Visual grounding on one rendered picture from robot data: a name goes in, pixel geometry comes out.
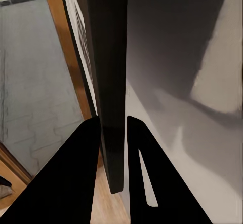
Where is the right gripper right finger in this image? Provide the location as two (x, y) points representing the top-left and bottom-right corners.
(127, 116), (212, 224)

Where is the poster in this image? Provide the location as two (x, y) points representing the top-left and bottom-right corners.
(63, 0), (128, 194)

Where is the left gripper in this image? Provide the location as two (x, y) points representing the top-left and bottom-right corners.
(0, 176), (12, 187)

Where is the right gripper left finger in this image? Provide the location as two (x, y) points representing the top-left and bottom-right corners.
(0, 116), (101, 224)

